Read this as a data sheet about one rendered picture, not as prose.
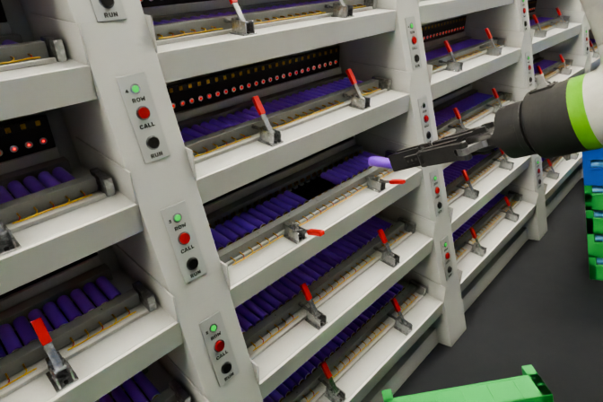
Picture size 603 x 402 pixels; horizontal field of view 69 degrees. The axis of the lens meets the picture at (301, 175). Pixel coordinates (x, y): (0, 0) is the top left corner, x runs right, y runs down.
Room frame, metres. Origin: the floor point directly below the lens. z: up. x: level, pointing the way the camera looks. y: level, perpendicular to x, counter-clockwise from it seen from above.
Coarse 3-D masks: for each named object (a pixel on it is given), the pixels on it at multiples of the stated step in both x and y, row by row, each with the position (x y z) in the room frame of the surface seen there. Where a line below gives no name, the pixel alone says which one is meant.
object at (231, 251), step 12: (372, 168) 1.01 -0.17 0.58; (384, 168) 1.03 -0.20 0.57; (348, 180) 0.96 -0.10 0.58; (360, 180) 0.96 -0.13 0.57; (336, 192) 0.91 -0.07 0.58; (312, 204) 0.86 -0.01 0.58; (324, 204) 0.89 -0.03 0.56; (336, 204) 0.89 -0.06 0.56; (288, 216) 0.82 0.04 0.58; (300, 216) 0.84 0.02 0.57; (264, 228) 0.79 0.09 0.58; (276, 228) 0.79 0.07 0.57; (240, 240) 0.75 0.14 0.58; (252, 240) 0.75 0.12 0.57; (228, 252) 0.72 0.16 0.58; (240, 252) 0.73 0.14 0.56; (252, 252) 0.73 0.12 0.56
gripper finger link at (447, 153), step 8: (448, 144) 0.61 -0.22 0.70; (456, 144) 0.58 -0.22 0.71; (464, 144) 0.57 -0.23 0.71; (424, 152) 0.64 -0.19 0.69; (432, 152) 0.63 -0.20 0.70; (440, 152) 0.61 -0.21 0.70; (448, 152) 0.60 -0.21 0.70; (456, 152) 0.59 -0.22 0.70; (424, 160) 0.64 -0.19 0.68; (432, 160) 0.63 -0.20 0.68; (440, 160) 0.61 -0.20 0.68; (448, 160) 0.60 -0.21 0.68; (456, 160) 0.59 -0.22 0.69; (464, 160) 0.57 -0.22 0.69
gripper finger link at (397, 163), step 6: (408, 150) 0.70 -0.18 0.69; (414, 150) 0.69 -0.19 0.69; (390, 156) 0.72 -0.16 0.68; (396, 156) 0.71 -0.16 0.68; (402, 156) 0.71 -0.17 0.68; (390, 162) 0.72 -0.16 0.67; (396, 162) 0.72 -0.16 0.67; (402, 162) 0.71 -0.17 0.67; (396, 168) 0.72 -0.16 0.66; (402, 168) 0.71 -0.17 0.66; (408, 168) 0.70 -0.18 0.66
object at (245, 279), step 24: (384, 144) 1.12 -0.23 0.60; (288, 168) 1.00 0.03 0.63; (240, 192) 0.90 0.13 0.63; (360, 192) 0.95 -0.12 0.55; (384, 192) 0.94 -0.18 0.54; (336, 216) 0.85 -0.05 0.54; (360, 216) 0.89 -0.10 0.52; (288, 240) 0.78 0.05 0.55; (312, 240) 0.79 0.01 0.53; (240, 264) 0.72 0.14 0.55; (264, 264) 0.71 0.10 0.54; (288, 264) 0.75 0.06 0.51; (240, 288) 0.67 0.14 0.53; (264, 288) 0.71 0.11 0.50
